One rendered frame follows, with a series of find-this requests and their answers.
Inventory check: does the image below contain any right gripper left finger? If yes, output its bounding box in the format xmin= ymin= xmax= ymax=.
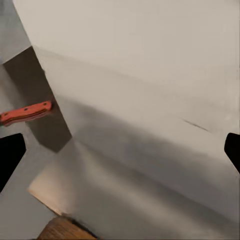
xmin=0 ymin=133 xmax=26 ymax=193

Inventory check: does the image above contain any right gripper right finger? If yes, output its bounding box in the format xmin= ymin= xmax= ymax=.
xmin=224 ymin=133 xmax=240 ymax=173

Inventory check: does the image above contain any cutting board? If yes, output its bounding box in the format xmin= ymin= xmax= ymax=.
xmin=36 ymin=217 xmax=98 ymax=240

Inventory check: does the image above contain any parer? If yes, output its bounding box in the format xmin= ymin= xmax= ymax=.
xmin=0 ymin=101 xmax=54 ymax=124

